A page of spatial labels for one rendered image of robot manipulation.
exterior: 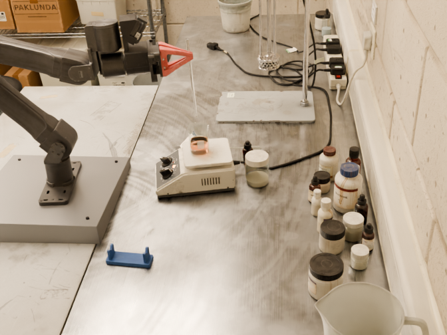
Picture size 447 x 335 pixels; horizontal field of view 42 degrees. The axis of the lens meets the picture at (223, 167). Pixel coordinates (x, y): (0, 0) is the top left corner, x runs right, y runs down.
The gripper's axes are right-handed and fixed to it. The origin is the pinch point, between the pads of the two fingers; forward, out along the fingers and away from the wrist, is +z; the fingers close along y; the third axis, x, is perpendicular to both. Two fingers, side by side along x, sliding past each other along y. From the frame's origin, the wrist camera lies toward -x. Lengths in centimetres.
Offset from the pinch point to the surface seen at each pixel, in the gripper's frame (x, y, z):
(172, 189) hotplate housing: 31.9, -6.1, -8.0
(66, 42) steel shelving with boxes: 77, 232, -63
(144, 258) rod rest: 32.3, -29.7, -15.8
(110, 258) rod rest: 32.9, -27.2, -23.1
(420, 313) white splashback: 25, -62, 31
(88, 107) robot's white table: 34, 50, -32
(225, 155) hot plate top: 26.1, -3.1, 6.2
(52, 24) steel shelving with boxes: 61, 221, -67
